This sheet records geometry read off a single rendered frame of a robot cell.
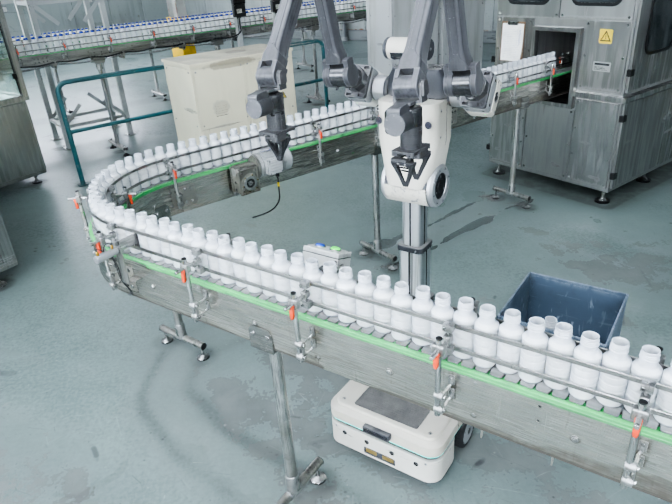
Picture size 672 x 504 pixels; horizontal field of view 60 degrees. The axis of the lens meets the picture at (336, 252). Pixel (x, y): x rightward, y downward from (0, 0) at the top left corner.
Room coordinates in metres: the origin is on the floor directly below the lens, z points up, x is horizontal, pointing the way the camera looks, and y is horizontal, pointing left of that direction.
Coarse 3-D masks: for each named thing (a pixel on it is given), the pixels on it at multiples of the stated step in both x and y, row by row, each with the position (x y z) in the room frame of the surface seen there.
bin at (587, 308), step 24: (528, 288) 1.70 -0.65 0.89; (552, 288) 1.66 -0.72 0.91; (576, 288) 1.62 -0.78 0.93; (600, 288) 1.58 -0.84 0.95; (504, 312) 1.50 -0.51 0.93; (528, 312) 1.70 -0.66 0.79; (552, 312) 1.66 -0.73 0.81; (576, 312) 1.61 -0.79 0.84; (600, 312) 1.57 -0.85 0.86; (576, 336) 1.33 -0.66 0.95; (600, 336) 1.56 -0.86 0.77
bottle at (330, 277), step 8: (328, 264) 1.48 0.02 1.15; (328, 272) 1.45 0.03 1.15; (336, 272) 1.47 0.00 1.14; (328, 280) 1.45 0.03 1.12; (336, 280) 1.45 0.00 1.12; (328, 296) 1.44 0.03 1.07; (336, 296) 1.44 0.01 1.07; (328, 304) 1.44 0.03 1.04; (336, 304) 1.44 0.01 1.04; (328, 312) 1.44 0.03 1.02
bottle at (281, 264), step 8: (280, 256) 1.55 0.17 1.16; (272, 264) 1.57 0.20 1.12; (280, 264) 1.55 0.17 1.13; (288, 264) 1.56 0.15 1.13; (280, 272) 1.54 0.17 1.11; (288, 272) 1.55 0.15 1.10; (280, 280) 1.54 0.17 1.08; (288, 280) 1.54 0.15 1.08; (280, 288) 1.54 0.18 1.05; (288, 288) 1.54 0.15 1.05; (280, 296) 1.54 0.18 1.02
